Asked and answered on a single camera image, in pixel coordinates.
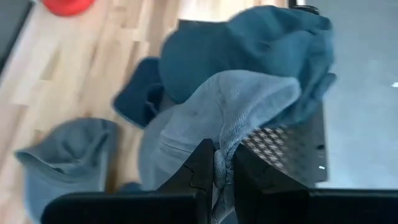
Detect grey baseball cap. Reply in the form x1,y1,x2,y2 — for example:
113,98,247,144
14,117,121,223
138,70,302,224

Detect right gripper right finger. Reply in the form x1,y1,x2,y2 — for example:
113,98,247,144
233,143,312,224

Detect black perforated metal rack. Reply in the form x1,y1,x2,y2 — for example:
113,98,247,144
241,102,329,189

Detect blue-grey baseball cap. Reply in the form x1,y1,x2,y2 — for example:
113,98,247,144
158,4,336,125

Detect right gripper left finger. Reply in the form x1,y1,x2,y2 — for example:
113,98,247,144
157,138,218,224

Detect dark blue denim cap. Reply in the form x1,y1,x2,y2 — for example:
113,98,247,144
112,57,165,128

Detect red desk lamp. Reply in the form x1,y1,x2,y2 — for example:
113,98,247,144
42,0,96,17

